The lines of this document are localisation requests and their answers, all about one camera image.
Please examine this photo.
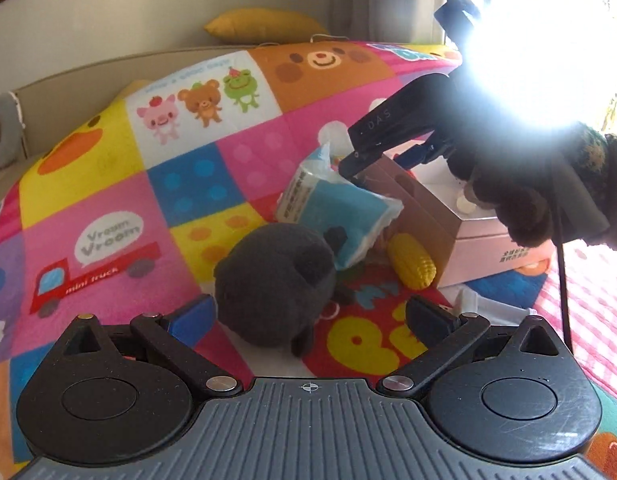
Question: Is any grey neck pillow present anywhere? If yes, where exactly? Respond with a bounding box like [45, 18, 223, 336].
[0, 92, 26, 173]

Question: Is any black cable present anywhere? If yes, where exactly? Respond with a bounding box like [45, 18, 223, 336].
[551, 157, 575, 358]

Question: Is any dark grey plush toy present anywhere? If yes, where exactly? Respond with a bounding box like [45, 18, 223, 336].
[212, 223, 356, 358]

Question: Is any beige headboard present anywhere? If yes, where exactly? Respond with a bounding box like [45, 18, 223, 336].
[0, 42, 269, 111]

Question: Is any colourful printed blanket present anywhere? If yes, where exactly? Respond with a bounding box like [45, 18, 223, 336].
[0, 40, 617, 480]

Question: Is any blue white tissue pack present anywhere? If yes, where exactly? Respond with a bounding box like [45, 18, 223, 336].
[274, 142, 405, 271]

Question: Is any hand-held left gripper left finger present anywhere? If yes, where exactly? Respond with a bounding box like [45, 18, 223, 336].
[58, 294, 244, 396]

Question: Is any yellow toy corn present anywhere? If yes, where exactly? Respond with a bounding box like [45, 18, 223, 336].
[387, 232, 437, 291]

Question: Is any yellow pillow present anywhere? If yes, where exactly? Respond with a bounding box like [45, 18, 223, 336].
[204, 7, 329, 46]

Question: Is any pink cardboard box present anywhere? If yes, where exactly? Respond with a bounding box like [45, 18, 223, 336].
[355, 152, 559, 291]

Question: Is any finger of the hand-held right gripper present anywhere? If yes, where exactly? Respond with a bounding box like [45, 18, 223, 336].
[338, 142, 389, 179]
[393, 132, 456, 168]

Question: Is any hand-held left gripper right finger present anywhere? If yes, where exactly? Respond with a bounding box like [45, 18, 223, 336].
[378, 296, 564, 401]

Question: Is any person's right hand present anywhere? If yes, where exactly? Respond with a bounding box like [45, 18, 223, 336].
[445, 124, 560, 250]

